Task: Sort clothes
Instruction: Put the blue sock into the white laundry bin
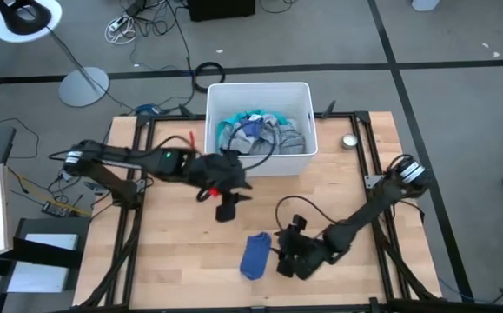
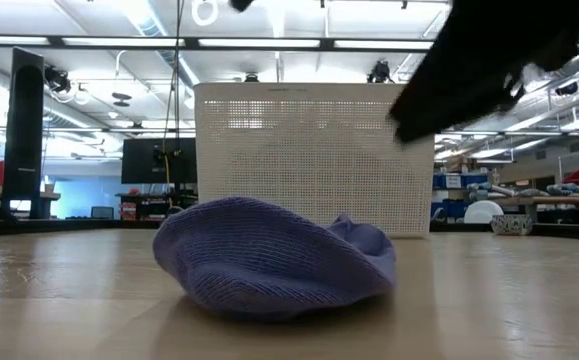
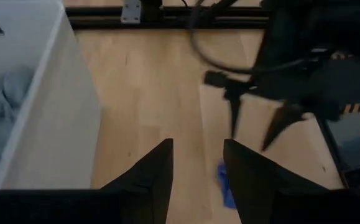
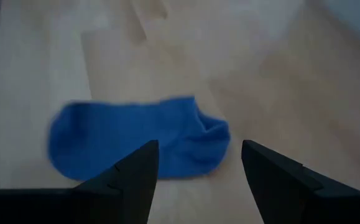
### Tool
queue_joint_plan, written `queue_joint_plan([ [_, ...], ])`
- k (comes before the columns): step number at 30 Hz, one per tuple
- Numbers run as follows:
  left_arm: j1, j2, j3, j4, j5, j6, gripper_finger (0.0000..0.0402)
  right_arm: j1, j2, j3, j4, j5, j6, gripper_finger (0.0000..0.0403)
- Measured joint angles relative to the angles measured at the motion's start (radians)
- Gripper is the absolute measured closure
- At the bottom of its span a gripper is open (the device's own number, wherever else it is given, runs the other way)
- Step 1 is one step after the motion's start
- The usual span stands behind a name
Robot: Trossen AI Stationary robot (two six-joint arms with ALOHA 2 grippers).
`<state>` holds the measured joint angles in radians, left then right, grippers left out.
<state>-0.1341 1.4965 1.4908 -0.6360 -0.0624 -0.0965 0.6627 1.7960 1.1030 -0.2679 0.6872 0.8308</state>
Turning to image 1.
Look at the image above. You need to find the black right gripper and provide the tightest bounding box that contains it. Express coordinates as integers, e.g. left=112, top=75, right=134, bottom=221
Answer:
left=268, top=213, right=335, bottom=281

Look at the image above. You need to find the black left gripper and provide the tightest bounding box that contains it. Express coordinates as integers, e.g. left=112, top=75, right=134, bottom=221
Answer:
left=189, top=150, right=254, bottom=223

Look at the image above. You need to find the blue sock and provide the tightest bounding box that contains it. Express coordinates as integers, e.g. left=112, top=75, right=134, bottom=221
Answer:
left=239, top=231, right=273, bottom=281
left=242, top=120, right=264, bottom=138

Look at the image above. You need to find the grey sweatshirt garment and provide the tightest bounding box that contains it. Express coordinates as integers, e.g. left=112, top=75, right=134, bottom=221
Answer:
left=218, top=113, right=307, bottom=157

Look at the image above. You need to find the white plastic laundry basket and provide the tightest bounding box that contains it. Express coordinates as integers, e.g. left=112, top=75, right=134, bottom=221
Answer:
left=203, top=81, right=320, bottom=177

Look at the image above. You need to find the round silver tin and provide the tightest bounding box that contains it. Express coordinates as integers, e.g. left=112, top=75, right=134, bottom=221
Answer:
left=341, top=133, right=360, bottom=150

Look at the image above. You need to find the black box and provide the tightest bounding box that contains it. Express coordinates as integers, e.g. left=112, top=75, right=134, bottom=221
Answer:
left=187, top=0, right=256, bottom=22

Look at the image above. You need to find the black electronic device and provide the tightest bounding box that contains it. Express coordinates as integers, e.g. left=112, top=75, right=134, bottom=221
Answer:
left=41, top=200, right=72, bottom=218

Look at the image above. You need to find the white round-top floor stand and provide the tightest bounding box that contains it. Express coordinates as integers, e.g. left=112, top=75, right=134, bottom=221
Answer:
left=0, top=0, right=110, bottom=108

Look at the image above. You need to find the white power strip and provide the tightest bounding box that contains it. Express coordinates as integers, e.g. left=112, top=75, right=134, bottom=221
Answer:
left=104, top=15, right=137, bottom=45

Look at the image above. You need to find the black cabinet with white panels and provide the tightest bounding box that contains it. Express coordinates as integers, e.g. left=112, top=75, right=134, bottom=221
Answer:
left=0, top=216, right=91, bottom=313

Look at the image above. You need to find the white container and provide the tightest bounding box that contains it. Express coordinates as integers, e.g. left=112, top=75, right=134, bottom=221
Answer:
left=411, top=0, right=441, bottom=12

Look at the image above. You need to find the black headset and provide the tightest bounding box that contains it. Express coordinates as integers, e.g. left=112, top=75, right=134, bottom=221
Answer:
left=0, top=0, right=53, bottom=36

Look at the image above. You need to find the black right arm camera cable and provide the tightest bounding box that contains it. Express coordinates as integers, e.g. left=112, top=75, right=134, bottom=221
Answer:
left=275, top=195, right=337, bottom=231

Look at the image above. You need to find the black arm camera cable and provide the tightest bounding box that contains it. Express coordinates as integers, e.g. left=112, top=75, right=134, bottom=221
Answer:
left=226, top=123, right=278, bottom=171
left=275, top=195, right=337, bottom=231

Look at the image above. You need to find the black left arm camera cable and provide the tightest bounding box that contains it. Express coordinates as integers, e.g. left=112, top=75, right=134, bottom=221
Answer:
left=226, top=123, right=278, bottom=171

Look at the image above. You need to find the grey metal bracket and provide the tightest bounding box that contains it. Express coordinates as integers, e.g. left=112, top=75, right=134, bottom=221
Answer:
left=363, top=173, right=385, bottom=189

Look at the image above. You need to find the coiled black cable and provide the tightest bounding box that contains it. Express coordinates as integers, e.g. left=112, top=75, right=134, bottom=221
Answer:
left=193, top=61, right=226, bottom=93

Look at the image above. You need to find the thin blue floor cable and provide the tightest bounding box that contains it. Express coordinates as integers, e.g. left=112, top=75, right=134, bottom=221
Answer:
left=437, top=277, right=491, bottom=303

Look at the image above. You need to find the yellow cable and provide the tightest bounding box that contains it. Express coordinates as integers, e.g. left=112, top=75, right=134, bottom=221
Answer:
left=16, top=173, right=91, bottom=217

